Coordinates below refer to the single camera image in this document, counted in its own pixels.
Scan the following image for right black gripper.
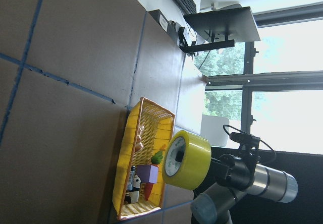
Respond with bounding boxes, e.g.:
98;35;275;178
175;150;256;190

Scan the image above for yellow tape roll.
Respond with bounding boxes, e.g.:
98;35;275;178
162;130;211;190

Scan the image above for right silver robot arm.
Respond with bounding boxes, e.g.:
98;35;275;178
166;148;298;223

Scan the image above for toy carrot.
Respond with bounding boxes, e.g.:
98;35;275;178
144;144;166;201

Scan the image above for purple foam cube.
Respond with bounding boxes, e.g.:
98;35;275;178
136;164;158;184

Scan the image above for toy croissant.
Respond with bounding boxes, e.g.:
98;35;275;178
134;125;145;153

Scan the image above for toy panda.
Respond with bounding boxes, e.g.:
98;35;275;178
124;175;141;204

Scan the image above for black monitor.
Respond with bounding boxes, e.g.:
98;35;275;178
180;7;260;53

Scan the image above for black power box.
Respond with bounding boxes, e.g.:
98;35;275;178
149;9;169;32

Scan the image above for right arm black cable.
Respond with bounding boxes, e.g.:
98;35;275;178
223;124;277;164

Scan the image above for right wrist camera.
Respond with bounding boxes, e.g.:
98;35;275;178
229;132;260;157

